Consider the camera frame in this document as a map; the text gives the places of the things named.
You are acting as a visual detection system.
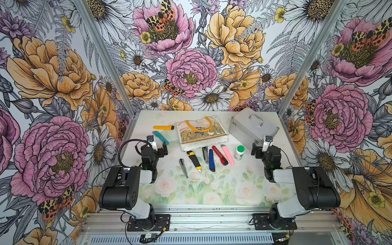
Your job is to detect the teal utility knife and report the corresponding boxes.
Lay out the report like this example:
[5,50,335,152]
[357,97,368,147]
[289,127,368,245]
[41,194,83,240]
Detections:
[153,131,169,145]

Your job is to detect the small grey art knife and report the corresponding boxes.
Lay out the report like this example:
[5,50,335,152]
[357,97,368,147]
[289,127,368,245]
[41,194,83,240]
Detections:
[179,158,188,178]

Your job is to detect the black yellow utility knife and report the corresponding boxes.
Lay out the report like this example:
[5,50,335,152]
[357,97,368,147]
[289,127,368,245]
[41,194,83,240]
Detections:
[187,151,202,172]

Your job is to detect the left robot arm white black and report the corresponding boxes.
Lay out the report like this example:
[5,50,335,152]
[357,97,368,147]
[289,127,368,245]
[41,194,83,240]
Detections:
[99,139,168,224]

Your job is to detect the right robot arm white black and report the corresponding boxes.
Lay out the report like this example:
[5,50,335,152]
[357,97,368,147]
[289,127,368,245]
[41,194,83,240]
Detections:
[250,144,341,232]

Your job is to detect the pink utility knife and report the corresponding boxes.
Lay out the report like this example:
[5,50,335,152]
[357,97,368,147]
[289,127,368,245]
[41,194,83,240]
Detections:
[221,145,235,166]

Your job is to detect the red utility knife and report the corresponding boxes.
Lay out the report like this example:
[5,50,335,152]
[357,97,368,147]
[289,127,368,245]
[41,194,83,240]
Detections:
[212,146,229,165]

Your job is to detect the grey metal utility knife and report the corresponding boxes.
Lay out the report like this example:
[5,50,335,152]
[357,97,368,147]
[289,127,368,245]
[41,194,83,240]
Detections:
[202,147,209,164]

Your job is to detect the blue utility knife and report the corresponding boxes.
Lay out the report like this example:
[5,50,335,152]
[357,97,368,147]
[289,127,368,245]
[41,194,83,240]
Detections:
[208,149,215,172]

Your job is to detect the white bottle green cap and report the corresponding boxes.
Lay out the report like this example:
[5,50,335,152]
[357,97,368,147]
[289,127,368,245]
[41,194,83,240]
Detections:
[234,145,245,160]

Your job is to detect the silver aluminium case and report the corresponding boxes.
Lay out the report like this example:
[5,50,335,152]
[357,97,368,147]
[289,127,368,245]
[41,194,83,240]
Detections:
[229,107,279,151]

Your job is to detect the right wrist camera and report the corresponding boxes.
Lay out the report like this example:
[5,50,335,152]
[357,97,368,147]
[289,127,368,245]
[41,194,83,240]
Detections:
[262,135,273,152]

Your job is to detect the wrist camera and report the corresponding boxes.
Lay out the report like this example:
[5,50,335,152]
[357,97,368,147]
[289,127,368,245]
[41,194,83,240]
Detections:
[147,135,158,151]
[262,135,273,152]

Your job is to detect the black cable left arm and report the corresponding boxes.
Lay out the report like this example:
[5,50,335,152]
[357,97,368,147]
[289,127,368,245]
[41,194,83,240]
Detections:
[117,139,154,168]

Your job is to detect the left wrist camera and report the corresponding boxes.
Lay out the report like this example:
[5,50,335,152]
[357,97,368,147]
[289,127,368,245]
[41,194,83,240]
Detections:
[147,135,158,151]

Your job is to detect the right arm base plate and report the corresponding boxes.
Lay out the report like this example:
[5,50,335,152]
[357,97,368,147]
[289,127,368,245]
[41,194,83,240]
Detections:
[252,213,298,230]

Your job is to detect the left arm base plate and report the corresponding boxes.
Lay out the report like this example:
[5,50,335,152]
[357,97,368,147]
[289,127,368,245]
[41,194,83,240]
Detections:
[126,214,171,232]

